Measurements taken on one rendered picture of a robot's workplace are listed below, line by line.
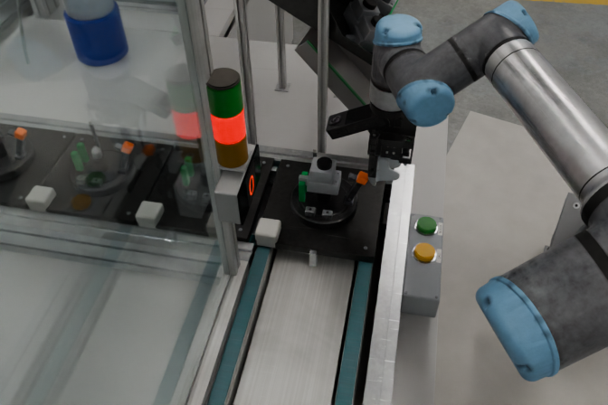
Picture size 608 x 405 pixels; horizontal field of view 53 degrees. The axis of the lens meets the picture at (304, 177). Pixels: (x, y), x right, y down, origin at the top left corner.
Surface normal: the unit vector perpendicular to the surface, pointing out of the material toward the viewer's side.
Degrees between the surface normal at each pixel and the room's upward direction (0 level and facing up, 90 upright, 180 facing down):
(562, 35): 0
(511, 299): 35
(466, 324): 0
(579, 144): 40
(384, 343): 0
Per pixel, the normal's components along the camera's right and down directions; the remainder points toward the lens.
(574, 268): -0.53, -0.50
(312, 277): -0.01, -0.70
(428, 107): 0.23, 0.69
